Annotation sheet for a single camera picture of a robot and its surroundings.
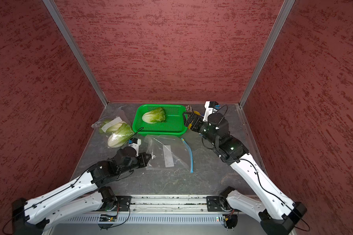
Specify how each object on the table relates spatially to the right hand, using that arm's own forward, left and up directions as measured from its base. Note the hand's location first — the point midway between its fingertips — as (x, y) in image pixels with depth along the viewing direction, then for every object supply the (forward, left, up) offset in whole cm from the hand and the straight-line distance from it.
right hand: (188, 119), depth 66 cm
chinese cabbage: (+6, +42, -26) cm, 50 cm away
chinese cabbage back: (+25, +20, -26) cm, 42 cm away
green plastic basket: (+21, +9, -34) cm, 41 cm away
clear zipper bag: (+29, +49, -29) cm, 64 cm away
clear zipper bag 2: (-3, +12, -29) cm, 31 cm away
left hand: (-11, +19, -20) cm, 30 cm away
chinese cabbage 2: (+12, +49, -25) cm, 57 cm away
